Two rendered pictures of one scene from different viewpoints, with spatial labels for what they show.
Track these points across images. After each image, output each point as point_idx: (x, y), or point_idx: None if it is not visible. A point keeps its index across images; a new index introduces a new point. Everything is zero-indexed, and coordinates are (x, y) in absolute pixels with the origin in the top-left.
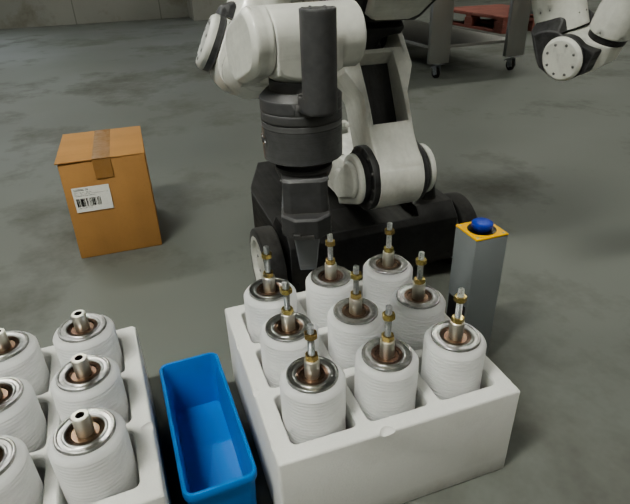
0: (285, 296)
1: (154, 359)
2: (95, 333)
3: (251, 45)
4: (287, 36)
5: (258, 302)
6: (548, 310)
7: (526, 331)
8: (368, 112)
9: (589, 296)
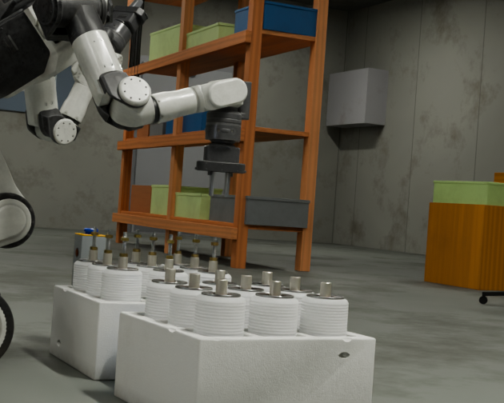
0: (172, 245)
1: (60, 395)
2: (178, 280)
3: (246, 91)
4: None
5: (138, 271)
6: (31, 332)
7: None
8: (6, 165)
9: (17, 325)
